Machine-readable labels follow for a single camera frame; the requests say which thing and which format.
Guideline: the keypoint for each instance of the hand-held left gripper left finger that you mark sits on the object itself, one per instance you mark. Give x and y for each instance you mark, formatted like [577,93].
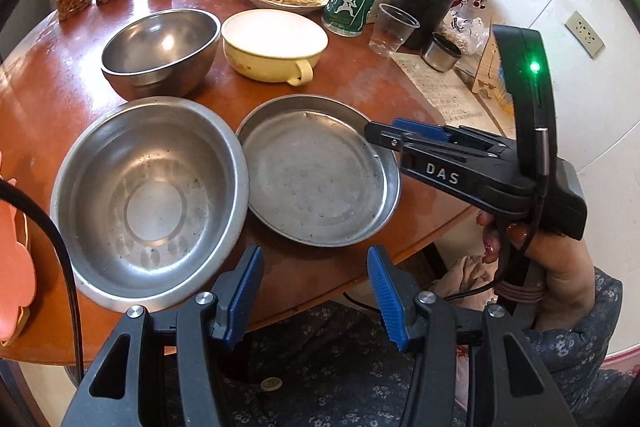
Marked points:
[247,287]

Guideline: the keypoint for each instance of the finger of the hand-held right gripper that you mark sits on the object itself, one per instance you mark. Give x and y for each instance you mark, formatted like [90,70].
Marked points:
[420,128]
[382,133]

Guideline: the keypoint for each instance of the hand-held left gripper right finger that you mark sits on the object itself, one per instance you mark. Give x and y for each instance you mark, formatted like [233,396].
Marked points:
[385,292]

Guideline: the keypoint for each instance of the steel plate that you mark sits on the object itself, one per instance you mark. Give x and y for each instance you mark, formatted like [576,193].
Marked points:
[310,177]

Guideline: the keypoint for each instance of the large shallow steel bowl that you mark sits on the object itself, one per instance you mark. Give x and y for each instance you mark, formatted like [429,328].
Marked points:
[150,202]

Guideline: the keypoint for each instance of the pink plastic plate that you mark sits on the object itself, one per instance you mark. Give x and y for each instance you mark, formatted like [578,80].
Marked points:
[12,267]

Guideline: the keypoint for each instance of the deep steel bowl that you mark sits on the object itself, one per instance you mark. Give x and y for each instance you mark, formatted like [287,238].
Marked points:
[160,47]

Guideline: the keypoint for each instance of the person's right hand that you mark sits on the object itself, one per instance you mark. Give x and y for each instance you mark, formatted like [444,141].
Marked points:
[565,272]

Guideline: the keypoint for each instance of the handwritten paper sheet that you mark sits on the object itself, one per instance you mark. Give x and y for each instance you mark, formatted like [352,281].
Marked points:
[440,92]

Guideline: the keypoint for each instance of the steel thermos cap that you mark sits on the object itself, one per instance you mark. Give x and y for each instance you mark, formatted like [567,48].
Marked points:
[440,54]

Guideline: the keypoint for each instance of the pink cloth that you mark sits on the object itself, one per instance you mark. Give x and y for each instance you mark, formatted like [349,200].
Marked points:
[465,277]

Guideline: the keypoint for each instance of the blue paper liners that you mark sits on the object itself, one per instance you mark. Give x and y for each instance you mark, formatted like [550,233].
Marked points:
[504,97]

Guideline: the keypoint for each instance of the wooden clothespins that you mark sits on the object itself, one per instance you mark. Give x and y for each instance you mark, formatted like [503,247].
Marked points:
[487,67]

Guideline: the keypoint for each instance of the clear plastic cup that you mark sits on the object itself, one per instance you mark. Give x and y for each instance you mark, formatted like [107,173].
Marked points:
[392,32]

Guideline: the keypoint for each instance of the clear plastic bag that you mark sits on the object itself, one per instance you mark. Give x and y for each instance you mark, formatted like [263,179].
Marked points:
[467,32]

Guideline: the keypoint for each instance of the wall power outlet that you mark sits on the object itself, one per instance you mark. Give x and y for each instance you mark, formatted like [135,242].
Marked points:
[584,34]

